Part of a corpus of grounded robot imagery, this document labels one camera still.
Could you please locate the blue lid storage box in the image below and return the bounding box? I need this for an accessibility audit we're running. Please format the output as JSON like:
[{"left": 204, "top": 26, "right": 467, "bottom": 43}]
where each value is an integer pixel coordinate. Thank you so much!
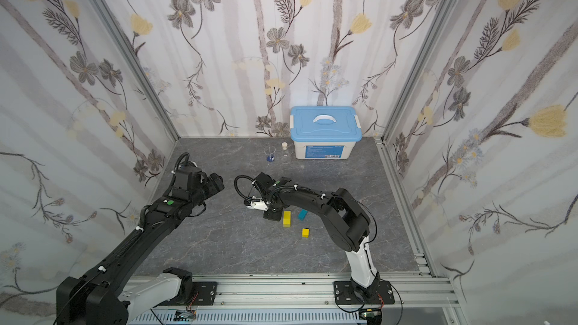
[{"left": 290, "top": 106, "right": 363, "bottom": 159}]

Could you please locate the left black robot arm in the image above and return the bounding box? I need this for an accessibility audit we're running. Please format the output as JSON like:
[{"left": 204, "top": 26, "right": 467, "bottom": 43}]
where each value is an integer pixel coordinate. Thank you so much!
[{"left": 54, "top": 153, "right": 224, "bottom": 324}]

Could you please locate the aluminium frame rail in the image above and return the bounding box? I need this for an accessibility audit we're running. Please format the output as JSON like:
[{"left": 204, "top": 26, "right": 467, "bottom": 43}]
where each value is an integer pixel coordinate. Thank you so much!
[{"left": 89, "top": 272, "right": 461, "bottom": 310}]

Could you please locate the white slotted cable duct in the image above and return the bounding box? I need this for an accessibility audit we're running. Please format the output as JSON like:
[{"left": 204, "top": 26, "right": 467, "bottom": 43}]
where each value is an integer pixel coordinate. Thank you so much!
[{"left": 131, "top": 309, "right": 367, "bottom": 324}]

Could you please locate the small circuit board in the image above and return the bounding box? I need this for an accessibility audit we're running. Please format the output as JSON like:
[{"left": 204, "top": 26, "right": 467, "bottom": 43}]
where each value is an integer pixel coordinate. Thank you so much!
[{"left": 173, "top": 310, "right": 197, "bottom": 322}]

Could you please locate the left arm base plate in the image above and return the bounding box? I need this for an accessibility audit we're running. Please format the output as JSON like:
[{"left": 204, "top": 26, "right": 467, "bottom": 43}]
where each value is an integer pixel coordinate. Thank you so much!
[{"left": 160, "top": 281, "right": 218, "bottom": 306}]

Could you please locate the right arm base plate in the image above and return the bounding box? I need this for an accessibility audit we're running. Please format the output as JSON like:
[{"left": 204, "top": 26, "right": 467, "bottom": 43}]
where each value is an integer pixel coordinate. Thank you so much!
[{"left": 333, "top": 279, "right": 395, "bottom": 305}]

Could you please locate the small clear corked bottle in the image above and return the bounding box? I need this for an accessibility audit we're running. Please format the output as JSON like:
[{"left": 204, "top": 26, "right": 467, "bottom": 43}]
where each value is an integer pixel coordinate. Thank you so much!
[{"left": 281, "top": 142, "right": 291, "bottom": 164}]

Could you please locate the yellow rectangular block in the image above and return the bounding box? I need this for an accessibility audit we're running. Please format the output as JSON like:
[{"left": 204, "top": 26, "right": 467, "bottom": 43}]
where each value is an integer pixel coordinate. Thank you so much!
[{"left": 282, "top": 211, "right": 291, "bottom": 227}]

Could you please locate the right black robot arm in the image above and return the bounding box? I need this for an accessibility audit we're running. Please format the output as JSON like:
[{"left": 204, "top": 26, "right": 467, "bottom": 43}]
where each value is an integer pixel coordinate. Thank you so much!
[{"left": 233, "top": 173, "right": 381, "bottom": 305}]

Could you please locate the teal rectangular block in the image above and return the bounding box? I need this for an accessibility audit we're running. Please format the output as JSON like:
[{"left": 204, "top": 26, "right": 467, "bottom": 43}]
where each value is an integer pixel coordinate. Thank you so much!
[{"left": 298, "top": 210, "right": 309, "bottom": 221}]

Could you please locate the glass beaker blue liquid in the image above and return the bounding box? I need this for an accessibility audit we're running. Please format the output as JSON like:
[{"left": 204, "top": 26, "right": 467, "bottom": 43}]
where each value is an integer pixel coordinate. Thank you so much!
[{"left": 264, "top": 144, "right": 276, "bottom": 163}]

